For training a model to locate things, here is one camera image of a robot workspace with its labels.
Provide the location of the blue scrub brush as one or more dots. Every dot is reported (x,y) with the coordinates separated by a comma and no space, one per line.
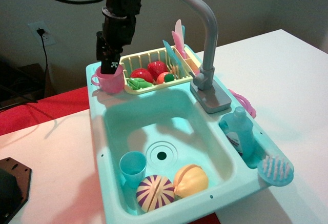
(275,171)

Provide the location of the white wall outlet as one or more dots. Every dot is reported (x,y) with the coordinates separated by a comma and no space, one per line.
(42,33)

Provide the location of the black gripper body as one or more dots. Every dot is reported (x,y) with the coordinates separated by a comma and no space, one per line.
(120,21)

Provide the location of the red cloth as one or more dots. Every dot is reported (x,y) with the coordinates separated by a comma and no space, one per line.
(46,109)

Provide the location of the red toy strawberry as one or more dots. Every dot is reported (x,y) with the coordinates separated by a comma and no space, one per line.
(156,68)

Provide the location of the blue toy cutting board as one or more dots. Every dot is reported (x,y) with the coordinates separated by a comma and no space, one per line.
(174,58)

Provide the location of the green toy vegetable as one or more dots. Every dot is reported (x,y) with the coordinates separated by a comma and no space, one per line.
(137,83)

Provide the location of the blue dish soap bottle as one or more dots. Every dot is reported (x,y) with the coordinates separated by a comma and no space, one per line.
(238,129)

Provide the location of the red toy tomato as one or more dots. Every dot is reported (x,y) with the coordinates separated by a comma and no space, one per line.
(142,73)

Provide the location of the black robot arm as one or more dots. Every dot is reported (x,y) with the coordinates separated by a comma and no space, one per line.
(117,30)

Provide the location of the purple striped toy ball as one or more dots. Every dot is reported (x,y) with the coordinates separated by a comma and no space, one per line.
(154,191)

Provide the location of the pink toy knife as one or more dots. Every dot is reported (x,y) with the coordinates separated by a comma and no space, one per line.
(177,37)

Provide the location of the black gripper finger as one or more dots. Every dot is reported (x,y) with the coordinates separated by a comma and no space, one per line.
(100,47)
(109,62)

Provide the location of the pink toy handle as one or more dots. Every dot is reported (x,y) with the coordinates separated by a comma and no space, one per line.
(245,103)

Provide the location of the teal toy utensil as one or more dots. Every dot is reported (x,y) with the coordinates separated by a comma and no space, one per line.
(183,32)

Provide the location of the grey toy faucet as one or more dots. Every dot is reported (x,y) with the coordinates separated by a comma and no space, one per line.
(206,90)

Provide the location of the yellow dish rack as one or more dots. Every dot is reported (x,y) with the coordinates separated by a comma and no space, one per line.
(131,62)

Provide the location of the orange toy fruit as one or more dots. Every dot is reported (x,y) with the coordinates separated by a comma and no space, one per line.
(165,77)

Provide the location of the teal toy sink unit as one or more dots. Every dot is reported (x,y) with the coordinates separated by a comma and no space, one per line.
(172,130)

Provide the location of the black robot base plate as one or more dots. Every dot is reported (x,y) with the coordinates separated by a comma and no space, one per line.
(15,187)

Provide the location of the pink plastic cup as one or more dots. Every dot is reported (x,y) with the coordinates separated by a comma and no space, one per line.
(110,83)

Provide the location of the yellow toy lemon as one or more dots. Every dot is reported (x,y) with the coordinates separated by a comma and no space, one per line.
(189,180)

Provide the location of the blue plastic cup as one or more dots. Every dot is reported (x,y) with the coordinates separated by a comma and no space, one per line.
(133,167)

